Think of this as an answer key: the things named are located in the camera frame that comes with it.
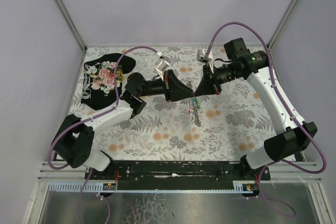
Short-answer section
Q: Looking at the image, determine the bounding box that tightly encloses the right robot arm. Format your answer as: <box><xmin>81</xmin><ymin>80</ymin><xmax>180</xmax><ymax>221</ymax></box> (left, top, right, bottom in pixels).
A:
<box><xmin>195</xmin><ymin>38</ymin><xmax>317</xmax><ymax>169</ymax></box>

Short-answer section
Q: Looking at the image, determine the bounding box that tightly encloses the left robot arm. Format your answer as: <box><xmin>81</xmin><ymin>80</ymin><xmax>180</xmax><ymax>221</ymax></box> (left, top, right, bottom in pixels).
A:
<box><xmin>51</xmin><ymin>70</ymin><xmax>194</xmax><ymax>172</ymax></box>

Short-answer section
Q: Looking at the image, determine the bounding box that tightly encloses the black floral cloth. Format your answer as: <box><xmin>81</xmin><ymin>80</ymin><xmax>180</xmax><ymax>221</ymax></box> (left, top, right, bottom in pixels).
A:
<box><xmin>81</xmin><ymin>53</ymin><xmax>136</xmax><ymax>110</ymax></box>

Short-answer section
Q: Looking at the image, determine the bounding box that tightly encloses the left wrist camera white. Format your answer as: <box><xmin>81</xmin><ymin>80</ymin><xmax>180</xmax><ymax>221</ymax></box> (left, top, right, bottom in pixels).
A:
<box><xmin>156</xmin><ymin>52</ymin><xmax>171</xmax><ymax>79</ymax></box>

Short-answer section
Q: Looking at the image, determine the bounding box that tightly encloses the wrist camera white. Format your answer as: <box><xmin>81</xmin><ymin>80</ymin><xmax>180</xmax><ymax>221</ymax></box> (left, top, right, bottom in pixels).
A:
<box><xmin>196</xmin><ymin>49</ymin><xmax>214</xmax><ymax>71</ymax></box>
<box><xmin>156</xmin><ymin>52</ymin><xmax>171</xmax><ymax>79</ymax></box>

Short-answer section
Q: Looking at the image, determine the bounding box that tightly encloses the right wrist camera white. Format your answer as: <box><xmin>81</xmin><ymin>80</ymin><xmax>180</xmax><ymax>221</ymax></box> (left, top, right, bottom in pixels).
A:
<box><xmin>196</xmin><ymin>49</ymin><xmax>214</xmax><ymax>71</ymax></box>

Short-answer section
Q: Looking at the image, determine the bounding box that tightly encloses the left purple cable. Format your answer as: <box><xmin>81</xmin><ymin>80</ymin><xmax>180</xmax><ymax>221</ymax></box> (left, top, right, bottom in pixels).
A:
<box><xmin>48</xmin><ymin>46</ymin><xmax>163</xmax><ymax>170</ymax></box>

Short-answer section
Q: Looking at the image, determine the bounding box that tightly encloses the purple cable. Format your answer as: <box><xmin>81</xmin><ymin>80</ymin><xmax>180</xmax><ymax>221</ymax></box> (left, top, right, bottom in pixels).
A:
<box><xmin>206</xmin><ymin>22</ymin><xmax>328</xmax><ymax>218</ymax></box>
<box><xmin>48</xmin><ymin>46</ymin><xmax>163</xmax><ymax>170</ymax></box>

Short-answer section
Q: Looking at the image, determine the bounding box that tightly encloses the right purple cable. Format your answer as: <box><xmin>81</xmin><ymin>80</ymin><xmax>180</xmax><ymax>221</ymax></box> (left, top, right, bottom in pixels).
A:
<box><xmin>206</xmin><ymin>22</ymin><xmax>328</xmax><ymax>218</ymax></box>

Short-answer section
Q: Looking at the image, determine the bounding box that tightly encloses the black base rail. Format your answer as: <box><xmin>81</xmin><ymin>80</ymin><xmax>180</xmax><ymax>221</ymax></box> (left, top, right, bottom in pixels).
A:
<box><xmin>90</xmin><ymin>161</ymin><xmax>270</xmax><ymax>189</ymax></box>

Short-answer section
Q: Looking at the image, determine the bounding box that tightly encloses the white cable duct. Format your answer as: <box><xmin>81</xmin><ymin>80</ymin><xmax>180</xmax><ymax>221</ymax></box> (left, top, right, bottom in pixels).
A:
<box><xmin>48</xmin><ymin>182</ymin><xmax>257</xmax><ymax>195</ymax></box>

